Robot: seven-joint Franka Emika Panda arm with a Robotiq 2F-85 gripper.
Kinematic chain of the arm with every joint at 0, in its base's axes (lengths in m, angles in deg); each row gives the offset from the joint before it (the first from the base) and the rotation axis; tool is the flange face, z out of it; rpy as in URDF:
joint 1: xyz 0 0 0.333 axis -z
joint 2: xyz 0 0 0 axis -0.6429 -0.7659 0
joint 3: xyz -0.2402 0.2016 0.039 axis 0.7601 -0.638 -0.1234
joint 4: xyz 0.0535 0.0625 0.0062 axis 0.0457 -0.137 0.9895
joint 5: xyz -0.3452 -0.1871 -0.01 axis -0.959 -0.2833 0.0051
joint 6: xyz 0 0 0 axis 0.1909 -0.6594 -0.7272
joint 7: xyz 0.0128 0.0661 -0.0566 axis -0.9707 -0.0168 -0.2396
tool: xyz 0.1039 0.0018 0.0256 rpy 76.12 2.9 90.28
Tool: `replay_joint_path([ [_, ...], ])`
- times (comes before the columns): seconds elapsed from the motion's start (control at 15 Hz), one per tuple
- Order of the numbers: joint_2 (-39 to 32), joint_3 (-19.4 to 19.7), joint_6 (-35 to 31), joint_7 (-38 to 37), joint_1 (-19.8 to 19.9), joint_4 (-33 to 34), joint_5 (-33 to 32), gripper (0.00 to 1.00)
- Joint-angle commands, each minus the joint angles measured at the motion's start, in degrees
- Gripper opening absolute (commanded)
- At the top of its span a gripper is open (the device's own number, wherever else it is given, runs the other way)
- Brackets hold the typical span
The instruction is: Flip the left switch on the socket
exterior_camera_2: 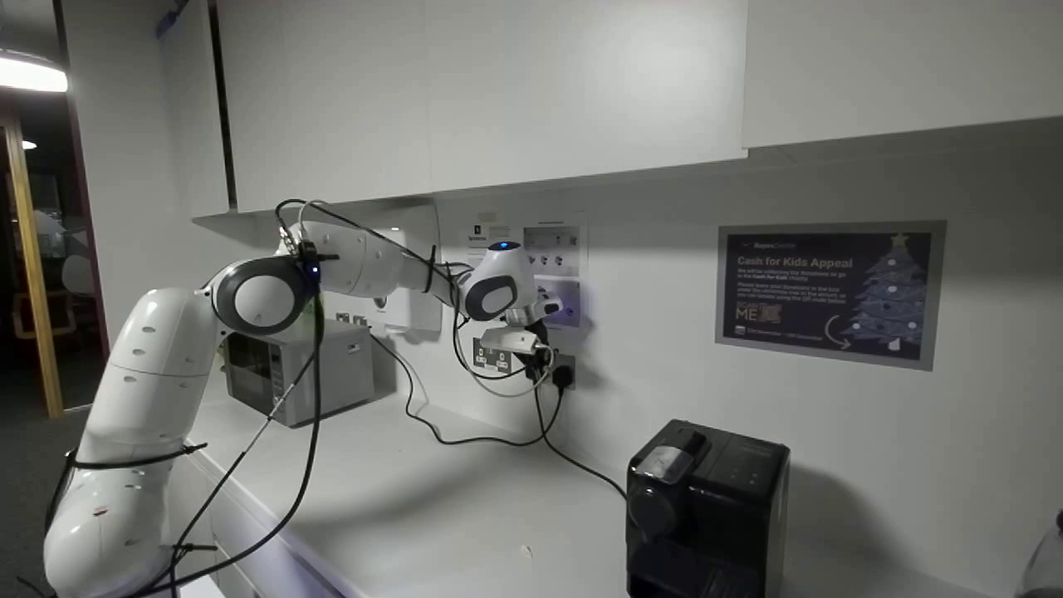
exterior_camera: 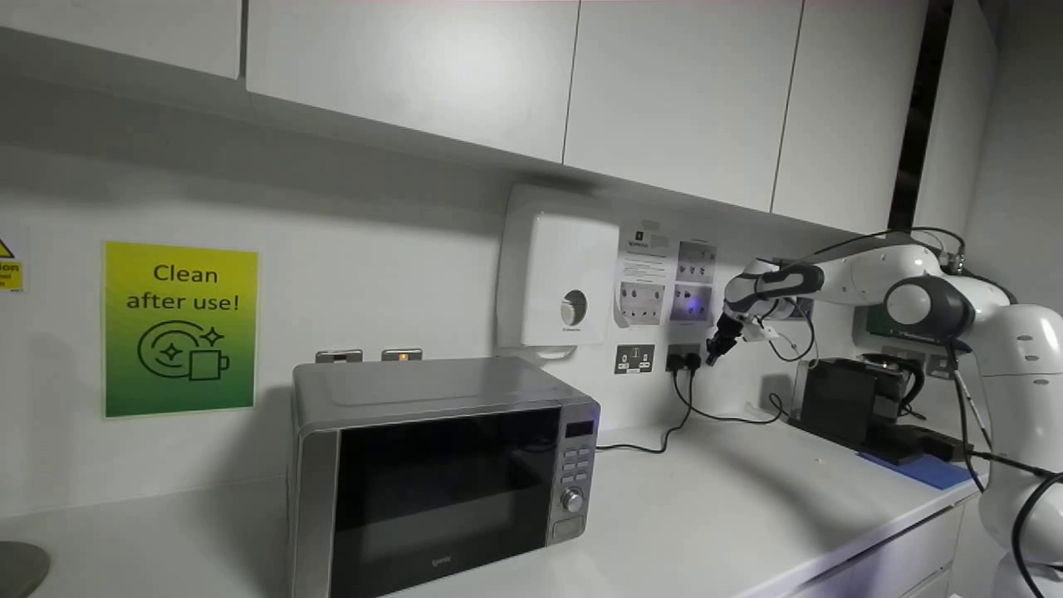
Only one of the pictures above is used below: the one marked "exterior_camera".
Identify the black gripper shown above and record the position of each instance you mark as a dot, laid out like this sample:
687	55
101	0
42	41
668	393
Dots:
736	327

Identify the silver double wall socket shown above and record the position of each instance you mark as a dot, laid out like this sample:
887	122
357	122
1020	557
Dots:
687	351

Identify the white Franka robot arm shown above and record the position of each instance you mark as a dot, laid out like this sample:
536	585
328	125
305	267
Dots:
1017	353

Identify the white instruction sheet with logo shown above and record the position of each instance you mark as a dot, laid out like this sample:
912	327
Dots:
644	267

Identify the black coffee machine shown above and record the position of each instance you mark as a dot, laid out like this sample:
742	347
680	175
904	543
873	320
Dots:
836	403

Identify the blue cloth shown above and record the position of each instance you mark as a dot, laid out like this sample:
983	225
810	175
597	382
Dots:
926	473

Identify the white upper cabinet door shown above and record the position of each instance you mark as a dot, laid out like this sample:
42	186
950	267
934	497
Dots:
850	112
677	102
121	31
409	68

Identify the white base cabinet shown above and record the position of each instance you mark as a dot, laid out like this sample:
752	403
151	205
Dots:
886	552

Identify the silver microwave oven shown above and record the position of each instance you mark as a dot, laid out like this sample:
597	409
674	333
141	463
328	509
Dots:
443	485

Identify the green clean-after-use sign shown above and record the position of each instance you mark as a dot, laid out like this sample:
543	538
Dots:
184	333

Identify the yellow warning sign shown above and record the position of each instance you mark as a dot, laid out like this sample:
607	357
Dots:
7	267

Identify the grey round dish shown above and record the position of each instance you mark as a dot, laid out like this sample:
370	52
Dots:
20	570

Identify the small grey wall plate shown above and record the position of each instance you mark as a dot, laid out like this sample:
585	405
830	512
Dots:
780	398

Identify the silver wall switch plate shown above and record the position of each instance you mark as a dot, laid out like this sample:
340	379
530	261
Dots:
635	361

